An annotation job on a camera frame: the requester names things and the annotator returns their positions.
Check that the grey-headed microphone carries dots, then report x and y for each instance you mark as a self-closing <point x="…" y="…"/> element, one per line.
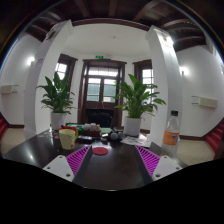
<point x="121" y="135"/>
<point x="114" y="136"/>

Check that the flat round red coaster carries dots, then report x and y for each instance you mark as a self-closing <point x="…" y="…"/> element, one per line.
<point x="100" y="151"/>

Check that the green box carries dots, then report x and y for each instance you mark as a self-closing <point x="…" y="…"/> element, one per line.
<point x="79" y="125"/>

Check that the green plant in white pot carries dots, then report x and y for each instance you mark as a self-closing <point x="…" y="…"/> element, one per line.
<point x="135" y="100"/>
<point x="57" y="96"/>

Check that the printed paper leaflets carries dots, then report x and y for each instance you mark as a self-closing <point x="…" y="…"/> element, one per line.
<point x="136" y="140"/>

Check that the pale yellow cup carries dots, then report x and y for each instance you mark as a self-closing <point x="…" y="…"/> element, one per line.
<point x="67" y="139"/>

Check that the glowing wall lamp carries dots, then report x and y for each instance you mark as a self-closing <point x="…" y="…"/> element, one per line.
<point x="30" y="60"/>
<point x="183" y="70"/>

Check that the green notepad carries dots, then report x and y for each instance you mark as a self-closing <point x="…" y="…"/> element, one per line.
<point x="105" y="130"/>

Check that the white wall radiator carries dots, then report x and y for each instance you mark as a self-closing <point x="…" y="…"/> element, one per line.
<point x="205" y="101"/>
<point x="7" y="89"/>

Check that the brown tray of white cups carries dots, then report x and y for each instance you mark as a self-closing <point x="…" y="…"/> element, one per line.
<point x="91" y="128"/>

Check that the green exit sign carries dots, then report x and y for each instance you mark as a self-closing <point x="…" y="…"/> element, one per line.
<point x="99" y="57"/>

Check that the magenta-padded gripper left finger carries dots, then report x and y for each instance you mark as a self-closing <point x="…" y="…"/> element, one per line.
<point x="56" y="166"/>

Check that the clear orange-label drink bottle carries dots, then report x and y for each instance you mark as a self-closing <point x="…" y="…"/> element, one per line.
<point x="171" y="137"/>

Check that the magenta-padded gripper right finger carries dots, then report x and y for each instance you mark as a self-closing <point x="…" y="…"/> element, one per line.
<point x="166" y="166"/>

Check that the dark wooden glazed double door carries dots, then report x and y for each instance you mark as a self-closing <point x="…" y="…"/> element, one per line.
<point x="100" y="83"/>

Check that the red carpeted staircase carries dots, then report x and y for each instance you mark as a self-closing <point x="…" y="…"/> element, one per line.
<point x="2" y="126"/>
<point x="216" y="136"/>

